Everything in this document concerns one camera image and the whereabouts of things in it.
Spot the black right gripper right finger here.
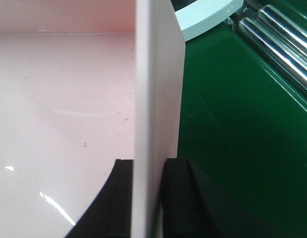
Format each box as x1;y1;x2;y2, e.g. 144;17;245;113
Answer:
162;159;267;238

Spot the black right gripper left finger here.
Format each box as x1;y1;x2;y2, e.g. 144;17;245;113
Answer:
66;159;133;238

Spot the pink plastic bin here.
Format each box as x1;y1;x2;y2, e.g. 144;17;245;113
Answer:
0;0;185;238

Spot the green conveyor belt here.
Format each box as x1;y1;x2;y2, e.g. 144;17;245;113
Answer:
171;0;307;238

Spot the steel conveyor rollers right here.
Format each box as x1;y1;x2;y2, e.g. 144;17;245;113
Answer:
230;0;307;96

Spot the white inner conveyor ring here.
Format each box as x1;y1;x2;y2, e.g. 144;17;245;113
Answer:
173;0;245;42

